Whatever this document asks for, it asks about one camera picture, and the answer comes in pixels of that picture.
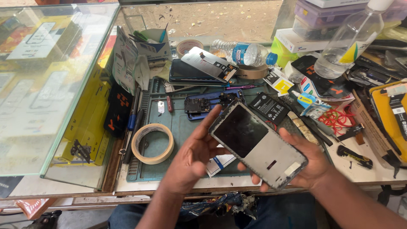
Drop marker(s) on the person's right hand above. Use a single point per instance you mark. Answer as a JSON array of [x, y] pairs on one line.
[[313, 168]]

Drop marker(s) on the person's left hand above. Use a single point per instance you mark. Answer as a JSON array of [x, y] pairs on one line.
[[187, 159]]

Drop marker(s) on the grey phone frame with screen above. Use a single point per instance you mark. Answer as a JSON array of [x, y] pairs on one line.
[[257, 146]]

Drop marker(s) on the white card with blue stripe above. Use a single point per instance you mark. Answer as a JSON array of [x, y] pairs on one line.
[[219, 163]]

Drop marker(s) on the green repair mat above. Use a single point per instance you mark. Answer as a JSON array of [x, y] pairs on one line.
[[178, 127]]

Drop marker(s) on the beige flat strip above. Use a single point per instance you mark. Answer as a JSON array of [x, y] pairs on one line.
[[302, 127]]

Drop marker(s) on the cream masking tape roll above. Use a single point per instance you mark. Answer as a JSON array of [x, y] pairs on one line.
[[137, 149]]

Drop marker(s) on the person's legs in jeans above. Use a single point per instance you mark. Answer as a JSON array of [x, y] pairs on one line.
[[286, 213]]

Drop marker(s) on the blue phone housing with board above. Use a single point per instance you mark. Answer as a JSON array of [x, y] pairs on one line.
[[198, 106]]

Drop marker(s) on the dirty blue cloth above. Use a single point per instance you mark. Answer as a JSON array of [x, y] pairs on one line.
[[219, 203]]

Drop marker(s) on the red rubber bands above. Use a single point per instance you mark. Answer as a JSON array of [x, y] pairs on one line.
[[337, 117]]

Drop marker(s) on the small metal opening pick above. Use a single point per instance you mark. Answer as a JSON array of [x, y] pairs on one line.
[[161, 107]]

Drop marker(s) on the blue and white glue tube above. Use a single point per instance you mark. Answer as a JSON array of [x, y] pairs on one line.
[[307, 100]]

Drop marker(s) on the brown cardboard piece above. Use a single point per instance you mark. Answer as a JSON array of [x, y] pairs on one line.
[[368, 127]]

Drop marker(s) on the black and blue pen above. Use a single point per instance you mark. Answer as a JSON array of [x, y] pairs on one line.
[[133, 114]]

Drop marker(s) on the black phone battery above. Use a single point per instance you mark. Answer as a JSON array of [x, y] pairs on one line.
[[268, 106]]

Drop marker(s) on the black packets with orange print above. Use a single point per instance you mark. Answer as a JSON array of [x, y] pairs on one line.
[[118, 111]]

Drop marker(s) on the black smartphone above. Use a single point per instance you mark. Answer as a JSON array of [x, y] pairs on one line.
[[184, 73]]

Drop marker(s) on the purple precision screwdriver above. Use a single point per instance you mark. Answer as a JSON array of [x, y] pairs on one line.
[[241, 86]]

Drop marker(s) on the yellow packaged accessory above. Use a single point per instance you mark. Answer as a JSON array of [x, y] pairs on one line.
[[389, 117]]

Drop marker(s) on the black phone with orange sticker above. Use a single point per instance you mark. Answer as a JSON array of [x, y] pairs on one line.
[[318, 76]]

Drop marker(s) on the white and yellow wipe packets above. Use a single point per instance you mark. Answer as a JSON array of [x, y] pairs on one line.
[[279, 82]]

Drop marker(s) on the silver phone display panel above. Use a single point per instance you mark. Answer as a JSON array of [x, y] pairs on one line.
[[206, 62]]

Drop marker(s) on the brown tape roll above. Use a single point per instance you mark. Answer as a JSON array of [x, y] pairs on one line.
[[254, 73]]

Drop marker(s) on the beige tape roll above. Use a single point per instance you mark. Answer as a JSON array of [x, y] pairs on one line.
[[187, 46]]

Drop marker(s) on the white paper tool holder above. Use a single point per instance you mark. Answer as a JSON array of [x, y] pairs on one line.
[[155, 47]]

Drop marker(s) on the printed screen guard packet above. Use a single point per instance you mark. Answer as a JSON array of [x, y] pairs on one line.
[[124, 60]]

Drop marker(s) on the green plastic container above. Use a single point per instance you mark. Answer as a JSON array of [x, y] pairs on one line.
[[281, 54]]

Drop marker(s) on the heap of phone parts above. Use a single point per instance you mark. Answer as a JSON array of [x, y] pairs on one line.
[[378, 66]]

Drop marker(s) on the blue-label plastic water bottle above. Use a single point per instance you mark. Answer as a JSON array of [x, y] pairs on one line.
[[244, 52]]

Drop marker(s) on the white cardboard box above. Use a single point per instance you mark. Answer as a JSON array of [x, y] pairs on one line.
[[295, 41]]

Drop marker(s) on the clear bottle with yellow label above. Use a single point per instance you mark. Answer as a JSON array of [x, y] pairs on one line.
[[349, 41]]

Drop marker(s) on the stack of clear plastic boxes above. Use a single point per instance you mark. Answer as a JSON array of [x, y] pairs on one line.
[[318, 19]]

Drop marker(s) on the glass display case with boxes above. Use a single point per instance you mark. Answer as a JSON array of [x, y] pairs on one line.
[[47, 95]]

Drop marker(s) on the orange plastic object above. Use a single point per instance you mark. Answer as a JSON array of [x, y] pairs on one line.
[[35, 206]]

